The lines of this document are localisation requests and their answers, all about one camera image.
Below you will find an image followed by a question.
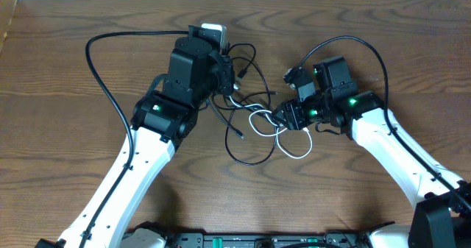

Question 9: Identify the white cable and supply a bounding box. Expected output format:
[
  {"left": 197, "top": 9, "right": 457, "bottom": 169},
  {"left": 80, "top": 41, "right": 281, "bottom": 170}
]
[{"left": 228, "top": 95, "right": 314, "bottom": 160}]

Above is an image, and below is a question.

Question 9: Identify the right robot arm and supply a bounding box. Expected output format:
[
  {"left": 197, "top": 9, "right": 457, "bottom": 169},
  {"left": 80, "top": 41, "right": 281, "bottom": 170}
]
[{"left": 273, "top": 56, "right": 470, "bottom": 247}]

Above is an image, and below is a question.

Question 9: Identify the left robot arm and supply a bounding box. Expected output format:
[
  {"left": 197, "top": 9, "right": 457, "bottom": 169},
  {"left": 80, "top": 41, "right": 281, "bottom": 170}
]
[{"left": 37, "top": 24, "right": 235, "bottom": 247}]

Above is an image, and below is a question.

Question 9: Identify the right camera black cable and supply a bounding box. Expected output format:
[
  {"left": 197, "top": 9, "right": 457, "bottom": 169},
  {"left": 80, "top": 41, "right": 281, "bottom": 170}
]
[{"left": 297, "top": 35, "right": 471, "bottom": 212}]

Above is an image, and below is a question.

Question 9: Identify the camera black cable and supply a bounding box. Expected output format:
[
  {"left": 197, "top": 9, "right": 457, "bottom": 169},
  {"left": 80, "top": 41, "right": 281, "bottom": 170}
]
[
  {"left": 297, "top": 35, "right": 471, "bottom": 212},
  {"left": 78, "top": 29, "right": 191, "bottom": 248}
]

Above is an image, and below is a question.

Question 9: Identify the left camera black cable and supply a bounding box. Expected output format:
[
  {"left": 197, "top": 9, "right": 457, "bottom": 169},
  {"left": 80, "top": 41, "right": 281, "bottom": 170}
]
[{"left": 78, "top": 29, "right": 191, "bottom": 248}]

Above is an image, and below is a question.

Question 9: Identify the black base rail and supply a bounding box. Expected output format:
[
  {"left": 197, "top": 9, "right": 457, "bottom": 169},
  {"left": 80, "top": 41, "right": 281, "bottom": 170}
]
[{"left": 165, "top": 230, "right": 370, "bottom": 248}]

